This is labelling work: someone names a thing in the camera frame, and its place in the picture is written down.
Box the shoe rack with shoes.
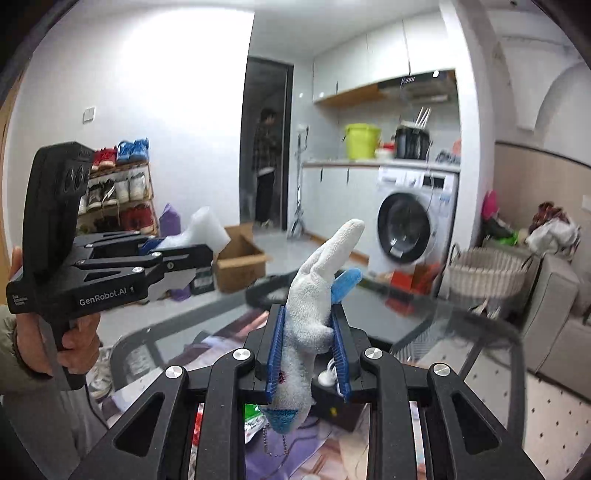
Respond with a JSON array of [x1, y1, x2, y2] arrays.
[[78, 137, 155, 235]]

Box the wooden shoe rack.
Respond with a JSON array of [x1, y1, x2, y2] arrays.
[[76, 157, 156, 236]]

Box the green carton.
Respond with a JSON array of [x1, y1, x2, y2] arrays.
[[190, 267, 216, 296]]

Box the open cardboard box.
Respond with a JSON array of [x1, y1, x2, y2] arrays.
[[213, 223, 269, 294]]

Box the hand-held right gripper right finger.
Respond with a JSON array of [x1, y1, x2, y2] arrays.
[[330, 305, 546, 480]]

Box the white and blue plush shark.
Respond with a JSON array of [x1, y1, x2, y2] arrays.
[[261, 218, 366, 457]]

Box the green plastic bag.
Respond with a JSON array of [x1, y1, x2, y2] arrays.
[[485, 228, 520, 245]]

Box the person's left hand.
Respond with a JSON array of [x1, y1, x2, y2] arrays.
[[13, 316, 101, 377]]

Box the black rice cooker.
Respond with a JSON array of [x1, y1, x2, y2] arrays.
[[394, 121, 432, 161]]

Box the white foam wrap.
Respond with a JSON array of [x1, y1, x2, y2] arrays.
[[157, 207, 232, 259]]

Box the white base cabinet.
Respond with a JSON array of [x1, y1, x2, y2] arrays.
[[302, 159, 384, 241]]

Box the white washing machine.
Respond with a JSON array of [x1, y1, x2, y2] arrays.
[[369, 164, 460, 280]]

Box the wicker laundry basket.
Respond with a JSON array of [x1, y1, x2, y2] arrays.
[[448, 247, 529, 315]]

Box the black box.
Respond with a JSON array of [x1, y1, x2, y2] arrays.
[[311, 364, 370, 432]]

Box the person's grey clothing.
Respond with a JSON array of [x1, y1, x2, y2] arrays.
[[0, 388, 109, 480]]

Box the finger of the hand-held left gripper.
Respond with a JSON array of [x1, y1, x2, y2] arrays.
[[76, 244, 213, 301], [74, 232, 163, 260]]

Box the grey sofa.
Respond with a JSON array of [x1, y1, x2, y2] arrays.
[[522, 254, 591, 388]]

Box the green plastic bucket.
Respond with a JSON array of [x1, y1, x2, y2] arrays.
[[344, 123, 382, 161]]

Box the purple bag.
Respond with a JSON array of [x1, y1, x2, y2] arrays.
[[158, 202, 192, 302]]

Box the red storage box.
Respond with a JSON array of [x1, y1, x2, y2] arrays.
[[387, 270, 419, 315]]

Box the flat mop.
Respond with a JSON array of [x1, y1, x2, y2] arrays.
[[288, 127, 310, 238]]

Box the white cable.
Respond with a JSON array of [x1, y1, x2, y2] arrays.
[[318, 357, 339, 387]]

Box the pile of clothes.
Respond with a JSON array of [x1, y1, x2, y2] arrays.
[[526, 202, 581, 254]]

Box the range hood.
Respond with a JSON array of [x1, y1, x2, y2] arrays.
[[379, 69, 458, 100]]

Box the person's left forearm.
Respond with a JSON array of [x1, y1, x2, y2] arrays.
[[0, 302, 47, 398]]

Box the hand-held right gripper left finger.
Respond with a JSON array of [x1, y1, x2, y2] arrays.
[[69, 304, 288, 480]]

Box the green and white packet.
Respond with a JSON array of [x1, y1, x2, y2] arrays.
[[241, 403, 269, 445]]

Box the red paper bag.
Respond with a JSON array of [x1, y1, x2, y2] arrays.
[[412, 262, 441, 296]]

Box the white wall cabinets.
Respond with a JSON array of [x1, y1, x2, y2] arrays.
[[311, 18, 455, 104]]

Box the pink plastic item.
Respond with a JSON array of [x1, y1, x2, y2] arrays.
[[482, 189, 500, 222]]

